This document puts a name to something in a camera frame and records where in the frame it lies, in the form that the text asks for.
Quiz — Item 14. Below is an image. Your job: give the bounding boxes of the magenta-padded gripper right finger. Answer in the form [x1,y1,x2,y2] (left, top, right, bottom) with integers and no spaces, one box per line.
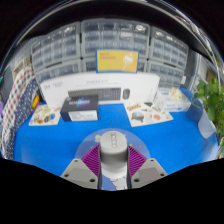
[126,145,168,190]

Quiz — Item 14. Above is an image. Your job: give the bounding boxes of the white and blue tissue box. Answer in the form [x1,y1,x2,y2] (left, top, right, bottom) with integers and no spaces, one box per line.
[153,87,193,113]

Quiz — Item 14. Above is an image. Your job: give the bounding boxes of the red and blue checked cloth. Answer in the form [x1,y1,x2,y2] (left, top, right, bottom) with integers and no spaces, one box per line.
[1,66,36,148]

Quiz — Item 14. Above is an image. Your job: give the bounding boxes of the yellow box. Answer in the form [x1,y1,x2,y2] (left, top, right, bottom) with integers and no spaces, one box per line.
[95,49,140,74]

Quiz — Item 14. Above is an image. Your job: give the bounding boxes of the green leafy plant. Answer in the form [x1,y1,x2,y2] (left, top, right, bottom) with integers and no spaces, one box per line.
[191,77,224,141]

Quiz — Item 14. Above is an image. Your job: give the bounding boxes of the grey computer mouse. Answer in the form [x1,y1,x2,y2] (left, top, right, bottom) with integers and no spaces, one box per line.
[99,130,130,178]

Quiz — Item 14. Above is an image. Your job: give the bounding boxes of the sticker sheet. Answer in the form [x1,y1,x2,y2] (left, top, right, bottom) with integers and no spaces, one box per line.
[28,104,62,127]
[123,101,174,128]

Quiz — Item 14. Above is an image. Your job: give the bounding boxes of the long white keyboard box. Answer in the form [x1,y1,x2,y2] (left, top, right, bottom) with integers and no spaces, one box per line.
[39,71,161,110]

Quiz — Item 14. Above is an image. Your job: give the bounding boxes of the small black box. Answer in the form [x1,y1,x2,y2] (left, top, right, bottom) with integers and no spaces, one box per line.
[60,94,100,122]

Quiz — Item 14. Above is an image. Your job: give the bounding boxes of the dark wall shelf unit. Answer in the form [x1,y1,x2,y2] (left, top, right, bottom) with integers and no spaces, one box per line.
[13,0,218,51]

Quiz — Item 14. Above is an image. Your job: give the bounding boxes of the white plant pot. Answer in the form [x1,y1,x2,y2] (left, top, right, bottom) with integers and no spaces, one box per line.
[197,109,218,140]

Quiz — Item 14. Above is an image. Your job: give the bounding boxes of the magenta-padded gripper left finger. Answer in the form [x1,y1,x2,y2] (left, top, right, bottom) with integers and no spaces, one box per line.
[60,144,103,190]

